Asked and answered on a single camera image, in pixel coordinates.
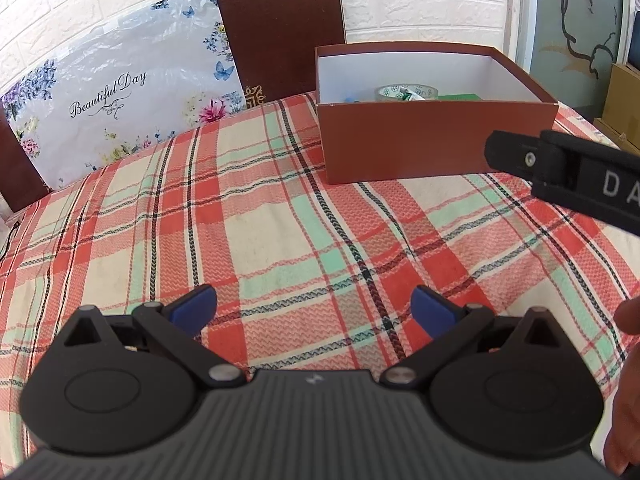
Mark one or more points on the green box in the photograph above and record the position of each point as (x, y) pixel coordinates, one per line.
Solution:
(457, 96)

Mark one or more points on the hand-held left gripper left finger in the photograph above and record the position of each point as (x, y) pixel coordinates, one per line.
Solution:
(192, 310)

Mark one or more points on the person's right hand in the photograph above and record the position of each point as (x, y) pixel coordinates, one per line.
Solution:
(627, 410)

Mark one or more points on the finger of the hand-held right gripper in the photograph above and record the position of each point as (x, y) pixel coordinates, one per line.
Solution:
(515, 157)

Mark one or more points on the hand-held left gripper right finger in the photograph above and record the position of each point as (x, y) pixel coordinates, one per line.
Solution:
(432, 312)

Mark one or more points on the tan cardboard box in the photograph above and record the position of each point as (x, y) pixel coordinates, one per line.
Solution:
(620, 110)

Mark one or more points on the brown wooden chair back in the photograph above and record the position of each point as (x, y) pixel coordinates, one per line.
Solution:
(17, 165)
(285, 35)

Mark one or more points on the brown cardboard box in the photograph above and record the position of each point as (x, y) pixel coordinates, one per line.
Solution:
(430, 140)

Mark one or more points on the clear tape roll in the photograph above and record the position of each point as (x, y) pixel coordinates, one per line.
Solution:
(406, 93)

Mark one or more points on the plaid tablecloth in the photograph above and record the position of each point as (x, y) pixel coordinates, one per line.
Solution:
(300, 240)

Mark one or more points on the floral plastic-wrapped board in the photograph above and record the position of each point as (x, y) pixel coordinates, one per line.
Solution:
(115, 110)

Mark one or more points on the painted grey door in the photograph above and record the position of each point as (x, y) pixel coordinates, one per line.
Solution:
(580, 25)

